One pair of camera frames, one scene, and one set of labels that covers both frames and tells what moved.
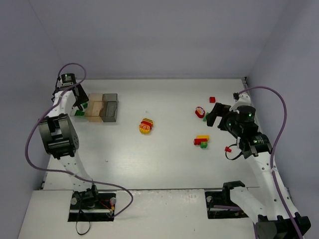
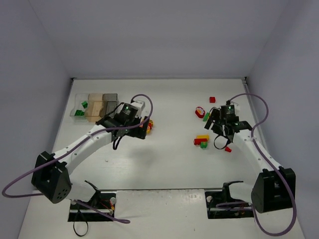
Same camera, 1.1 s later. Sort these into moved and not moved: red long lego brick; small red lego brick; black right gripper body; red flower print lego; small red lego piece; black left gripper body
Moved: black right gripper body; black left gripper body
Not moved: red flower print lego; small red lego brick; red long lego brick; small red lego piece
